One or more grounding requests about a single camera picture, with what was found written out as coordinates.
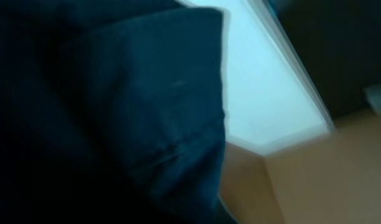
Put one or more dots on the navy blue shorts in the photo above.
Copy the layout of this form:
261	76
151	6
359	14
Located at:
111	112

